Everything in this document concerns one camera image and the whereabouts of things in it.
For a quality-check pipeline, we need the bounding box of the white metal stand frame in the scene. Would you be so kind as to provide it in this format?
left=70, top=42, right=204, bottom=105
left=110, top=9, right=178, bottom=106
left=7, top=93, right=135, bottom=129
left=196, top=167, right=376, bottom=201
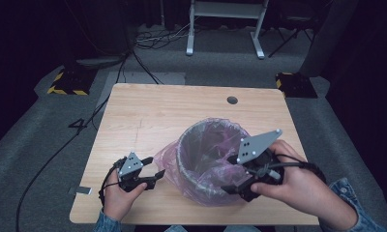
left=185, top=0, right=270, bottom=60

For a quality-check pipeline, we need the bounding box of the tangle of floor cables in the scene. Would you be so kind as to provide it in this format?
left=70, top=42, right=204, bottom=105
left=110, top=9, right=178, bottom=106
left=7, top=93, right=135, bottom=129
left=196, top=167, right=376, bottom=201
left=133, top=21, right=196, bottom=50

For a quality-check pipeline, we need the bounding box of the black tripod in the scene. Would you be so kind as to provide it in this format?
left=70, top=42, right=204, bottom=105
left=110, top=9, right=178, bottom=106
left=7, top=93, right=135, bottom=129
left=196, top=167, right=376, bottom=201
left=267, top=17, right=315, bottom=59

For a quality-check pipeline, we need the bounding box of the hand-held gripper cable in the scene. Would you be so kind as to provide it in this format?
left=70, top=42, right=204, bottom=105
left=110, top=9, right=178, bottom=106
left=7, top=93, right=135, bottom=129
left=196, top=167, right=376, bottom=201
left=254, top=153, right=328, bottom=186
left=98, top=157, right=126, bottom=208

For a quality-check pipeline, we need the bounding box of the black yellow striped base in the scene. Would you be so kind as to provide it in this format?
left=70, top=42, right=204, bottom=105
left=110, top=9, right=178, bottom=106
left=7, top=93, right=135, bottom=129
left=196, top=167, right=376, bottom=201
left=275, top=72, right=319, bottom=100
left=46, top=68, right=98, bottom=97

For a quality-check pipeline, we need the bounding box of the green plastic bin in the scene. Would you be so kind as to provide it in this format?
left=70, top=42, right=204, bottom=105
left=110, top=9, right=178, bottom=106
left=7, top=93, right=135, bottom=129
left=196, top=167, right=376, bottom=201
left=176, top=119, right=253, bottom=206

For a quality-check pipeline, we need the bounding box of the grey stand base plate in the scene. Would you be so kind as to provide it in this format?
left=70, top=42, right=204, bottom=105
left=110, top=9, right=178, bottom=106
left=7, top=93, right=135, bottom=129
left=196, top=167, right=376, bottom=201
left=74, top=55, right=127, bottom=71

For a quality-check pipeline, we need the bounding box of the left hand-held gripper cable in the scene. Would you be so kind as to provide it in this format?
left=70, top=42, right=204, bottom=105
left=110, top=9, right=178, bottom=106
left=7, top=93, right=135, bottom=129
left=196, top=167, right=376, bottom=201
left=98, top=157, right=126, bottom=208

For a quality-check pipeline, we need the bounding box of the long black floor cable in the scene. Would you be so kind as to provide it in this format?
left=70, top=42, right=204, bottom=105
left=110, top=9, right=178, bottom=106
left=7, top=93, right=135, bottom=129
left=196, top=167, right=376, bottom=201
left=15, top=47, right=134, bottom=232

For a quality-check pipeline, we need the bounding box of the person's leg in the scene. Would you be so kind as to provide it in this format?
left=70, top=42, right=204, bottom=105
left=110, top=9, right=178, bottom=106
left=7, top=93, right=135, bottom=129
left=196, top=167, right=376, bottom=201
left=223, top=224, right=263, bottom=232
left=164, top=224, right=188, bottom=232

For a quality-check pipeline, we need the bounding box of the right hand-held gripper cable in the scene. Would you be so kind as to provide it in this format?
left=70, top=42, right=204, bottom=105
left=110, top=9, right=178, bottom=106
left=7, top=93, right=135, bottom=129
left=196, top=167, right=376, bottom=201
left=254, top=153, right=328, bottom=186

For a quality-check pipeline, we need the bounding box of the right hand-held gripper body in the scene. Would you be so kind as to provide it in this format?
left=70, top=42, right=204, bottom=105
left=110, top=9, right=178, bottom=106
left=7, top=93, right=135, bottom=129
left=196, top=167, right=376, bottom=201
left=235, top=129, right=286, bottom=203

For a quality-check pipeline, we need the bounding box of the grey tape piece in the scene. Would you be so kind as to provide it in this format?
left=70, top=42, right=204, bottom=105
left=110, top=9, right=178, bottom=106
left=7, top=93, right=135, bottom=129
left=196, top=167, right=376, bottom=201
left=68, top=186, right=94, bottom=196

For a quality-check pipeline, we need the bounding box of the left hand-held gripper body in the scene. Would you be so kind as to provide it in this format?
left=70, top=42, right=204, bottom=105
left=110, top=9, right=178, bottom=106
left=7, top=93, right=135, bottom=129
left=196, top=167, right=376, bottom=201
left=115, top=152, right=158, bottom=193

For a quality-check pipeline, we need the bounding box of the person's left leg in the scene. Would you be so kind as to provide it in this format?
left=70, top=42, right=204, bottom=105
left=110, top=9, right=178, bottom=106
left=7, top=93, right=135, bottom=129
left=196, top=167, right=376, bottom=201
left=164, top=224, right=188, bottom=232

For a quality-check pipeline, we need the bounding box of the person's right leg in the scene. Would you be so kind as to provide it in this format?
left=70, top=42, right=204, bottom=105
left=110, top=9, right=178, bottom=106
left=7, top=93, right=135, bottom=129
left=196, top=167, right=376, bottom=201
left=223, top=224, right=263, bottom=232

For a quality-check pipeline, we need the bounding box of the person's right hand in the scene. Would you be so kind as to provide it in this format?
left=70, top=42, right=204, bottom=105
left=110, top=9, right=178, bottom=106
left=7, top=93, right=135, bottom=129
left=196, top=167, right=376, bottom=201
left=250, top=138, right=359, bottom=232

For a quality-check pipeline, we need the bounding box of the person's left hand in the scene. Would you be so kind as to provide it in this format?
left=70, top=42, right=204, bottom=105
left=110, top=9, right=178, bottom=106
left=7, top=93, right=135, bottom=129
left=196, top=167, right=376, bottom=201
left=102, top=175, right=148, bottom=222

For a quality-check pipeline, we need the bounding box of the short black floor cable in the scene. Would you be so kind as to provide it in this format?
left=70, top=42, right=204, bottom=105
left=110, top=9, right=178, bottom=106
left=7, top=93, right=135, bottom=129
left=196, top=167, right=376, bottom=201
left=130, top=49, right=165, bottom=86

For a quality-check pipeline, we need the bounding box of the grey curtain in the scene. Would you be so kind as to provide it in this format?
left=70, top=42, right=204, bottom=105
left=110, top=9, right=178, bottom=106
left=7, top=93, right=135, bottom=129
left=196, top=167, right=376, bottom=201
left=298, top=0, right=360, bottom=78

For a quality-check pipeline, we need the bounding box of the pink plastic bag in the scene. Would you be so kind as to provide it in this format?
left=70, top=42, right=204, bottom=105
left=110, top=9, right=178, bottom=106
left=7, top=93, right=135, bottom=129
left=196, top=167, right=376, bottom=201
left=154, top=117, right=257, bottom=208

